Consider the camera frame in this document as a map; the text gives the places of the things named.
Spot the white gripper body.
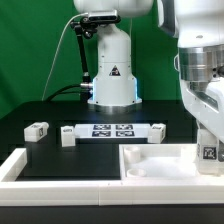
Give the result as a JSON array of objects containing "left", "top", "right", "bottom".
[{"left": 180, "top": 78, "right": 224, "bottom": 143}]

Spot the white square tabletop tray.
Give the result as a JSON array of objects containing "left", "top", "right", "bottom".
[{"left": 119, "top": 144, "right": 224, "bottom": 180}]

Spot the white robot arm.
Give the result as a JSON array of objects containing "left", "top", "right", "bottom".
[{"left": 73, "top": 0, "right": 224, "bottom": 143}]

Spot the white U-shaped obstacle fence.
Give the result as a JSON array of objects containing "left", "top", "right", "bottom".
[{"left": 0, "top": 148, "right": 224, "bottom": 206}]

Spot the white marker base plate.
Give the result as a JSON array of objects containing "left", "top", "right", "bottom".
[{"left": 75, "top": 124, "right": 150, "bottom": 139}]

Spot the grey depth camera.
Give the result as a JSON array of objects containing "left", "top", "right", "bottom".
[{"left": 87, "top": 10, "right": 120, "bottom": 23}]

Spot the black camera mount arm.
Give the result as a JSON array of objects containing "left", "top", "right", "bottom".
[{"left": 70, "top": 20, "right": 97, "bottom": 102}]

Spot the white camera cable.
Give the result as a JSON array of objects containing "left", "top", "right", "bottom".
[{"left": 41, "top": 12, "right": 90, "bottom": 102}]

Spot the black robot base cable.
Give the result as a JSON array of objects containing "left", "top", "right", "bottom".
[{"left": 44, "top": 83, "right": 83, "bottom": 103}]

